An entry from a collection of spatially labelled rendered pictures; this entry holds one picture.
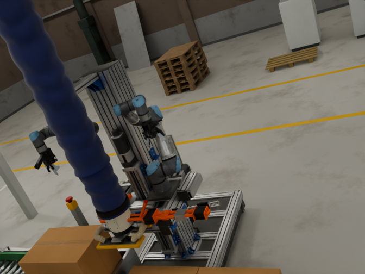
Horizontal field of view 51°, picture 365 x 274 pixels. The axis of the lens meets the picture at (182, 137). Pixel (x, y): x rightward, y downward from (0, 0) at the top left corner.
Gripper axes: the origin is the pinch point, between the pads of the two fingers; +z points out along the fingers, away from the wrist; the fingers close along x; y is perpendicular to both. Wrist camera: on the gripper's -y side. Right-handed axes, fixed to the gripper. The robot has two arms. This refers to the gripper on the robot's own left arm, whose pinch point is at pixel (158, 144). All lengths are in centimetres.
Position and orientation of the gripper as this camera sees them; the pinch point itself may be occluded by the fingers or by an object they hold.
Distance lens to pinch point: 254.4
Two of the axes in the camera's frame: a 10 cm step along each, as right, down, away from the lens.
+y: -3.3, 4.9, -8.1
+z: 3.4, 8.6, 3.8
